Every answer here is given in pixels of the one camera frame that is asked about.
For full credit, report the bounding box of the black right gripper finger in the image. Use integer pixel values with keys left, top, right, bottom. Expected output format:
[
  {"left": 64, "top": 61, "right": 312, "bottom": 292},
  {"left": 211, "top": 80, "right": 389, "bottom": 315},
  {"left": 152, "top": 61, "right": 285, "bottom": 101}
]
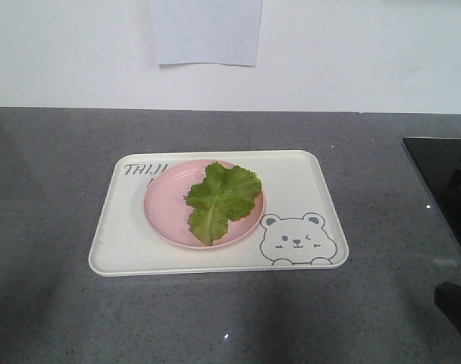
[{"left": 434, "top": 281, "right": 461, "bottom": 335}]

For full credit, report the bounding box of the cream bear print tray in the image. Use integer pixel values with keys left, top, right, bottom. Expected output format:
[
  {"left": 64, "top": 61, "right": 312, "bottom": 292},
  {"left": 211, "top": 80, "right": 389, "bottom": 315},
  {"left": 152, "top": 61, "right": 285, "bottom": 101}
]
[{"left": 88, "top": 150, "right": 349, "bottom": 277}]

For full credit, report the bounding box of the pink round plate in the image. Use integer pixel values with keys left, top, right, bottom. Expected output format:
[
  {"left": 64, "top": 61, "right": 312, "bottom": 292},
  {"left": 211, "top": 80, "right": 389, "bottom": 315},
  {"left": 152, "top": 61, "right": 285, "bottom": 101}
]
[{"left": 144, "top": 159, "right": 266, "bottom": 249}]

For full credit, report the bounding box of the green lettuce leaf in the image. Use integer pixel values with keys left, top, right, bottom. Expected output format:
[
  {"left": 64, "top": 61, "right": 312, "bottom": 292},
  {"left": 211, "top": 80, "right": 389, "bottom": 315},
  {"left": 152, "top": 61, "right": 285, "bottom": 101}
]
[{"left": 184, "top": 162, "right": 262, "bottom": 246}]

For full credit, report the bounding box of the black glass cooktop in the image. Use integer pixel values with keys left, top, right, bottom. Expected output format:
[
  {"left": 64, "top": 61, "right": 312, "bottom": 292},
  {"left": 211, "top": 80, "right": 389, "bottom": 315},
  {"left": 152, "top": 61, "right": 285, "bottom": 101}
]
[{"left": 403, "top": 137, "right": 461, "bottom": 247}]

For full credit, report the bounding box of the white paper sheet on wall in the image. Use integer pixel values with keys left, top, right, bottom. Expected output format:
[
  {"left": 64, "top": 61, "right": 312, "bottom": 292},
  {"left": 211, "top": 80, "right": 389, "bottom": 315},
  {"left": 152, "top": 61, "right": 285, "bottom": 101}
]
[{"left": 149, "top": 1, "right": 262, "bottom": 67}]

